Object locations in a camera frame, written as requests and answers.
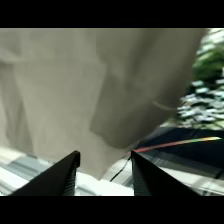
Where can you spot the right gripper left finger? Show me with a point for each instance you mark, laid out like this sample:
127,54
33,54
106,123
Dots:
59,180

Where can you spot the beige garment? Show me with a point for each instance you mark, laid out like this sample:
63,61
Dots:
83,90

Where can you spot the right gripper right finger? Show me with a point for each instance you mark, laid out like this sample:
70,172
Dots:
150,180

